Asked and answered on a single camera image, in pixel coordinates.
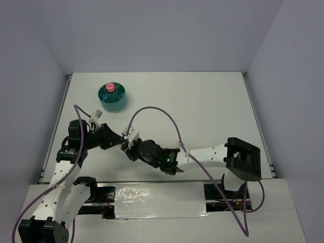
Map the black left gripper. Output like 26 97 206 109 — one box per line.
83 123 125 150

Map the pink-capped crayon bottle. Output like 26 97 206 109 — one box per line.
105 83 116 94

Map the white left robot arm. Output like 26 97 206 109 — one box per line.
18 119 124 242

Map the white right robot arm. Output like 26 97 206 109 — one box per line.
121 137 261 198

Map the teal round compartment organizer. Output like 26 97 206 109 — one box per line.
98 82 127 112

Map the silver foil sheet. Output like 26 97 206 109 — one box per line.
114 182 208 219

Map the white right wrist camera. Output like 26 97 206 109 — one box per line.
122 125 140 149

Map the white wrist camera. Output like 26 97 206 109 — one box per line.
122 125 140 149
89 109 103 122

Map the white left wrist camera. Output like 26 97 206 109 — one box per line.
89 109 103 122

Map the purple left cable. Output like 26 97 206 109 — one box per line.
11 104 92 243

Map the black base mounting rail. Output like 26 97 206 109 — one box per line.
66 180 254 219

